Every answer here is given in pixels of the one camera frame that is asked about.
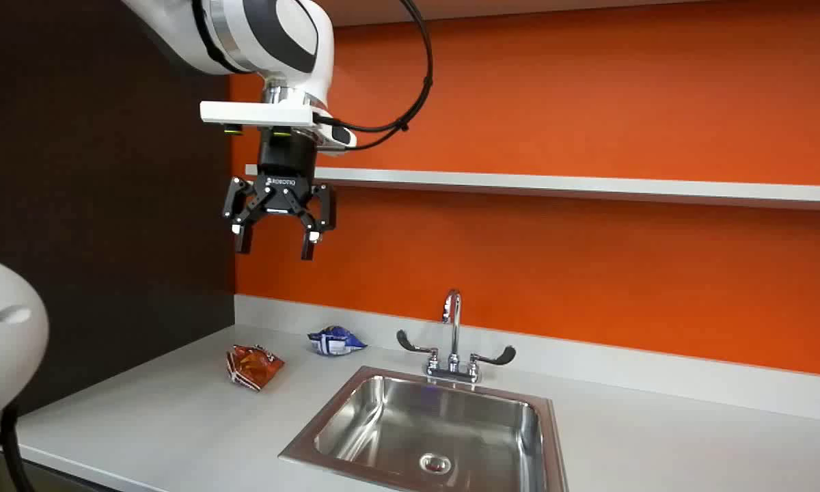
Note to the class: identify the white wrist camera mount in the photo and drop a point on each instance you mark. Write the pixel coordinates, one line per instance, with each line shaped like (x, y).
(247, 113)

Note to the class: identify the round sink drain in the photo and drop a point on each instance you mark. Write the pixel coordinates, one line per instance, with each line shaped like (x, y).
(436, 462)

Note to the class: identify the white wall shelf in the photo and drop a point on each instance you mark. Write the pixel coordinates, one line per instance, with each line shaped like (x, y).
(563, 185)

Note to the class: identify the red snack packet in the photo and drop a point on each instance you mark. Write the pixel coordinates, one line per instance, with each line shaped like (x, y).
(252, 368)

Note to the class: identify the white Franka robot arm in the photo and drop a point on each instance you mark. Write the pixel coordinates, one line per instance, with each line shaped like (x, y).
(247, 37)

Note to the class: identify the blue snack packet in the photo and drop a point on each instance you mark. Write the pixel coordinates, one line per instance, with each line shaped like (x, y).
(333, 344)

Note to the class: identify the stainless steel sink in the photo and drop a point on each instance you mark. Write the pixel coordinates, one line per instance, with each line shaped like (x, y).
(373, 427)

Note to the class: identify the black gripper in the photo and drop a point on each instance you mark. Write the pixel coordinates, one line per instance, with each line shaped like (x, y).
(284, 173)

